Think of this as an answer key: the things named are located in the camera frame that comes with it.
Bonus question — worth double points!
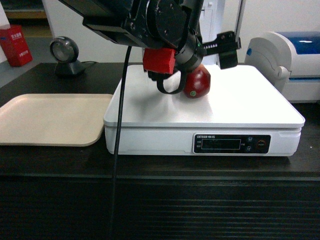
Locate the beige plastic tray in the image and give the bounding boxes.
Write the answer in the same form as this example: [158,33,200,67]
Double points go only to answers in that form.
[0,93,112,147]

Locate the black round barcode scanner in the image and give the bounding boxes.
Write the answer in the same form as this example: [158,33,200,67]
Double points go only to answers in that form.
[49,36,86,78]

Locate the black checkout counter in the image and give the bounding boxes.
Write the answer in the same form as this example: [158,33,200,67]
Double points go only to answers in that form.
[0,61,320,240]

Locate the black strap loop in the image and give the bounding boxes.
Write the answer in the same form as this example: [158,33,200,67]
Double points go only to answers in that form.
[156,69,187,95]

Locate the white blue label printer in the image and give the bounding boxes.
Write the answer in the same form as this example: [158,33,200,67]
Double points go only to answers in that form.
[244,31,320,103]

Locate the red block on wrist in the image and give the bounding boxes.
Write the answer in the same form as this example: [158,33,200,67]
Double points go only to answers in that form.
[142,47,176,75]

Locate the white checkout scale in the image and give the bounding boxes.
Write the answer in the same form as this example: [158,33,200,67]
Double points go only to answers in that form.
[118,65,305,156]

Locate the red fire extinguisher box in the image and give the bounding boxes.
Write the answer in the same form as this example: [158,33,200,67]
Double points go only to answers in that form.
[0,24,33,67]

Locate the white receipt printer kiosk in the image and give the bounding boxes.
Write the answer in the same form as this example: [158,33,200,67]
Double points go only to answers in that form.
[197,0,225,66]

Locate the dark red mango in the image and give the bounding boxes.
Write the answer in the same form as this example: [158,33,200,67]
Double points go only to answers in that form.
[183,64,211,99]

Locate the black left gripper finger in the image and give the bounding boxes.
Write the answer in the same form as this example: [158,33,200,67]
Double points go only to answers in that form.
[203,31,241,70]

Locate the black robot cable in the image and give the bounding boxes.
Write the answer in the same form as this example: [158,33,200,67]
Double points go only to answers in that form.
[108,45,133,240]

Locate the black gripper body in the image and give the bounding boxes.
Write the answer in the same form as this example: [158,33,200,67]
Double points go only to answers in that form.
[175,30,206,72]

